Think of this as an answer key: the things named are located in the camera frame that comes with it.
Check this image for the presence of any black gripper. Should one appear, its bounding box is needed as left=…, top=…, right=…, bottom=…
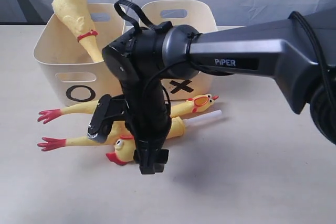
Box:
left=120, top=79, right=170, bottom=175

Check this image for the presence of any severed rubber chicken head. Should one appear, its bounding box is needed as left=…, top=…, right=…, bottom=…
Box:
left=106, top=110, right=222, bottom=166

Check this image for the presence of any thin whole rubber chicken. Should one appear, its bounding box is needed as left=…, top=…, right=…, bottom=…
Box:
left=37, top=93, right=219, bottom=152

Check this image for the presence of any large whole rubber chicken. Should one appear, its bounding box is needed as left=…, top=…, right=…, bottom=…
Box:
left=51, top=0, right=103, bottom=62

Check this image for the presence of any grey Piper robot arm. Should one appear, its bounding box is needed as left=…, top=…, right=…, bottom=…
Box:
left=102, top=8, right=335, bottom=174

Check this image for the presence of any cream bin marked O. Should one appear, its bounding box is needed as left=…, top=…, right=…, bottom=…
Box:
left=34, top=3, right=125, bottom=106

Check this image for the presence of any cream bin marked X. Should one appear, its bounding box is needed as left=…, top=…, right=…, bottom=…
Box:
left=142, top=0, right=217, bottom=100

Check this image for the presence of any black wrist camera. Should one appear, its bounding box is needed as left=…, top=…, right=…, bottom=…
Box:
left=87, top=94, right=129, bottom=144

